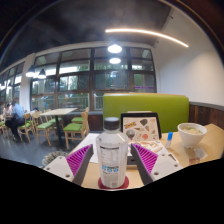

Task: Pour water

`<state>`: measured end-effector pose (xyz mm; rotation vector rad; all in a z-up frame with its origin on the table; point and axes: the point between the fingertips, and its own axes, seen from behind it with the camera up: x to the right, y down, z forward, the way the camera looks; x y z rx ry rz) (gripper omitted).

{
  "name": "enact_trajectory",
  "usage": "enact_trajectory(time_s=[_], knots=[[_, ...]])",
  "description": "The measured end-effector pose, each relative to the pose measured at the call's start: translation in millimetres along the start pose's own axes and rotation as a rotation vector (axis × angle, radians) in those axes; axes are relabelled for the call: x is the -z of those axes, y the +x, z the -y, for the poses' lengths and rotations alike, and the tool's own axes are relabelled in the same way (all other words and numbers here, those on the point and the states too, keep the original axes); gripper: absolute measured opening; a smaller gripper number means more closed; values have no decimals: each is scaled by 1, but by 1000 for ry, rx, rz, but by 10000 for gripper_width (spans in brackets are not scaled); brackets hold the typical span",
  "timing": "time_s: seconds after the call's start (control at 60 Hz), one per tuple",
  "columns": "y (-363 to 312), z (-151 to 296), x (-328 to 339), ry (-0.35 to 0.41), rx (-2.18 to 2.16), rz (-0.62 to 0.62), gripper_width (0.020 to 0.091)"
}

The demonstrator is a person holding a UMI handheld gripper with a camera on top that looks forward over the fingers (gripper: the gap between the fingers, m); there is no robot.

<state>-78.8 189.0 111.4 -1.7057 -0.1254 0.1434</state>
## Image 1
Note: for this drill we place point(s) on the flat round red coaster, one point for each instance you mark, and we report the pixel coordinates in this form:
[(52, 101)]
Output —
[(126, 183)]

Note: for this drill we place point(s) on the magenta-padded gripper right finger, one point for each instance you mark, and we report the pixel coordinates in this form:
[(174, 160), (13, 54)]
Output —
[(163, 166)]

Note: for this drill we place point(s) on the round pendant lamps group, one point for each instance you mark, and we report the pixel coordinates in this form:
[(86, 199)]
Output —
[(114, 48)]

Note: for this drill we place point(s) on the speckled black-and-white cup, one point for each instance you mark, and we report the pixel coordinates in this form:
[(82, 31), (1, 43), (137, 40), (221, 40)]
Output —
[(53, 156)]

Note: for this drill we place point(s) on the light wooden dining table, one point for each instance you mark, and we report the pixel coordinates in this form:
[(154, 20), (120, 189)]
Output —
[(58, 111)]

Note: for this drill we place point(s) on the green upholstered bench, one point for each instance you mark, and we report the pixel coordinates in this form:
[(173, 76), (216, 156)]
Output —
[(166, 108)]

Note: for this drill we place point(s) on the long curved ceiling light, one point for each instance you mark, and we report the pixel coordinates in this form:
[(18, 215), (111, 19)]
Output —
[(146, 32)]

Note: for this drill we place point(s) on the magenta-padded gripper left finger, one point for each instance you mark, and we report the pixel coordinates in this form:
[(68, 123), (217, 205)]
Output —
[(61, 166)]

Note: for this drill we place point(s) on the white paper sheet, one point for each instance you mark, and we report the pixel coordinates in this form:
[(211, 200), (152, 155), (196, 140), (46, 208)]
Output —
[(89, 143)]

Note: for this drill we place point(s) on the clear black-capped drink bottle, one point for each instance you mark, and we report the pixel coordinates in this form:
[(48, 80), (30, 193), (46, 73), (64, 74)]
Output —
[(111, 156)]

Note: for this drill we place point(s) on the small blue-capped bottle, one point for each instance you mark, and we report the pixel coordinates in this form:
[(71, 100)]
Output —
[(169, 140)]

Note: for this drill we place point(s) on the person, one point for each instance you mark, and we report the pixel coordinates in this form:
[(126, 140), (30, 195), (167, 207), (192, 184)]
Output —
[(6, 110), (16, 115)]

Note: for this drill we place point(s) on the wooden green-seated chairs group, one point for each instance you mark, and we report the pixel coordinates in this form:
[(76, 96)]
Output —
[(75, 126)]

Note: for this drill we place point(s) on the large dark-framed window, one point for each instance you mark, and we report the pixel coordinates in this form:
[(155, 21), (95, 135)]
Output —
[(80, 83)]

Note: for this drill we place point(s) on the small dark grey box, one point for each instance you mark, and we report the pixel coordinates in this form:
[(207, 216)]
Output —
[(131, 161)]

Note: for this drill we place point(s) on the white bowl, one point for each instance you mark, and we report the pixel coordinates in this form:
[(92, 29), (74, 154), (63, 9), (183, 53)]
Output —
[(191, 135)]

